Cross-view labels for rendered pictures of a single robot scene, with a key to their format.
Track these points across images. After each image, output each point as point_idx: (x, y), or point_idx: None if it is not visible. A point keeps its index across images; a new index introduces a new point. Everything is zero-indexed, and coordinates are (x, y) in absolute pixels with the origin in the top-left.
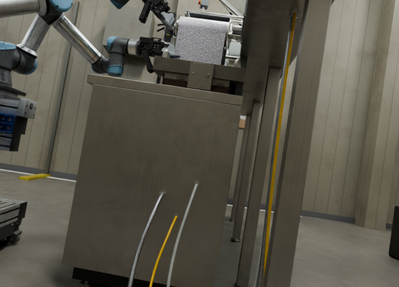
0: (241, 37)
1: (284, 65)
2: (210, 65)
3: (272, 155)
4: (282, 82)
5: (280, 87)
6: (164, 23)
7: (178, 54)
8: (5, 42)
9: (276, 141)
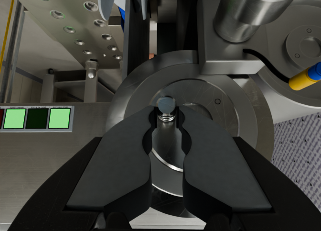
0: (63, 105)
1: (5, 67)
2: (49, 37)
3: (17, 0)
4: (7, 53)
5: (9, 49)
6: (190, 142)
7: (121, 7)
8: None
9: (9, 10)
